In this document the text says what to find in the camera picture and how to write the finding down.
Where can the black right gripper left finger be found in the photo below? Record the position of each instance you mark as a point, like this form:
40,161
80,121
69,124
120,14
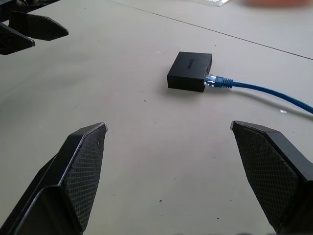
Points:
73,176

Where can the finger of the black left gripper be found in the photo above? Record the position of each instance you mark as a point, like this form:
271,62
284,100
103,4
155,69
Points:
36,27
12,41

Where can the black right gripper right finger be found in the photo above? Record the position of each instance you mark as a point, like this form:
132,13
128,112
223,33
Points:
276,171

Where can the small silver tape scrap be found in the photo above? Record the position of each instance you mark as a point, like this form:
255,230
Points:
283,111

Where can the crumpled clear plastic wrap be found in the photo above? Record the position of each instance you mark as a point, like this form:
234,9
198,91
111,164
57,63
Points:
216,2

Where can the black network switch box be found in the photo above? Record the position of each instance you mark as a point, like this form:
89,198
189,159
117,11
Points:
187,72

